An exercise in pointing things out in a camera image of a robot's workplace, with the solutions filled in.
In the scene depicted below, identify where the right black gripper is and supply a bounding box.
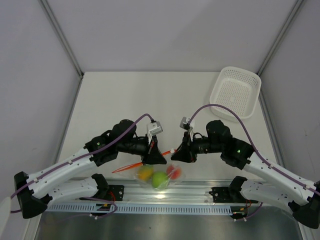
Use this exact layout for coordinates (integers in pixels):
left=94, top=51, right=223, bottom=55
left=171, top=131, right=223, bottom=164

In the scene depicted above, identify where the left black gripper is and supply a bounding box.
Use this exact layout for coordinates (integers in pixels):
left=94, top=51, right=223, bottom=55
left=117, top=132, right=167, bottom=166

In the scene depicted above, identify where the yellow green mango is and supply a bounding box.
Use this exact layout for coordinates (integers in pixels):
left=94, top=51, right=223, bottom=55
left=137, top=165, right=154, bottom=182

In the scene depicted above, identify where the clear orange-zipper zip bag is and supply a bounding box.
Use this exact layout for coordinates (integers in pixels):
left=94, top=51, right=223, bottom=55
left=112, top=162, right=185, bottom=191

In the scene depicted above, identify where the red yellow peach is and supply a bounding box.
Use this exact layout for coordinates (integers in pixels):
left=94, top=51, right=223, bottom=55
left=166, top=165, right=182, bottom=180

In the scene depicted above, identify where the green apple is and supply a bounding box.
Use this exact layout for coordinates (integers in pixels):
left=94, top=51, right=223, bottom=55
left=151, top=171, right=169, bottom=189

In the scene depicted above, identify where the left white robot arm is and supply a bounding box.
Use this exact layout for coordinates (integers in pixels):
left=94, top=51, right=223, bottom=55
left=13, top=119, right=167, bottom=219

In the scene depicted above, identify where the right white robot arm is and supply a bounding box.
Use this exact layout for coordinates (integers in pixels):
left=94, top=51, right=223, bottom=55
left=171, top=120, right=320, bottom=229

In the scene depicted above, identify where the white perforated plastic basket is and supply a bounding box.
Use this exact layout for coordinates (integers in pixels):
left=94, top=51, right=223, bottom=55
left=209, top=66, right=262, bottom=121

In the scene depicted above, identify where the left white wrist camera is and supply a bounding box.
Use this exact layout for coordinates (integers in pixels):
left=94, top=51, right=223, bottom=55
left=146, top=121, right=163, bottom=144

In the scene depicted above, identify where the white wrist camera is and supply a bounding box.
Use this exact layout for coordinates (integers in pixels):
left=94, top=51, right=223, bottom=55
left=179, top=116, right=195, bottom=139
left=146, top=121, right=163, bottom=144

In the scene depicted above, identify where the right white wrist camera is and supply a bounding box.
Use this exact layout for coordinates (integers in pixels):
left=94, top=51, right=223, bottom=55
left=179, top=116, right=195, bottom=139

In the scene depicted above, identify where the aluminium mounting rail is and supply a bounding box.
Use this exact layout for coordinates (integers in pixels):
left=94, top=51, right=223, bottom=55
left=59, top=177, right=306, bottom=207

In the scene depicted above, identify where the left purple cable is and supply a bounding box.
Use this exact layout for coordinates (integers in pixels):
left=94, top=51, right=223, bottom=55
left=9, top=114, right=155, bottom=221

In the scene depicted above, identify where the purple cable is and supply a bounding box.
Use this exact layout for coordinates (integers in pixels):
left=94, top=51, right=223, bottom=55
left=9, top=114, right=155, bottom=221
left=187, top=103, right=320, bottom=222

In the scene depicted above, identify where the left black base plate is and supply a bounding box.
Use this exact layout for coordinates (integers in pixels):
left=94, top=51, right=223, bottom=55
left=105, top=185, right=125, bottom=202

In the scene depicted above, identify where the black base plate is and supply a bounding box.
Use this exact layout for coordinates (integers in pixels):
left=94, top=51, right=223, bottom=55
left=208, top=186, right=258, bottom=204
left=105, top=185, right=125, bottom=202

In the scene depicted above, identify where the white slotted cable duct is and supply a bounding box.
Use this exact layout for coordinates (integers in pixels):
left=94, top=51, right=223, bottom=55
left=46, top=202, right=233, bottom=216

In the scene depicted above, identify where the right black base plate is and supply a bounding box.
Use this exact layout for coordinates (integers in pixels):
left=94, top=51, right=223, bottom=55
left=208, top=186, right=258, bottom=204

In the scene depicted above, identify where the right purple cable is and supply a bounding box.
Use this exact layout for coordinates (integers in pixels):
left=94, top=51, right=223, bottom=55
left=187, top=103, right=320, bottom=222

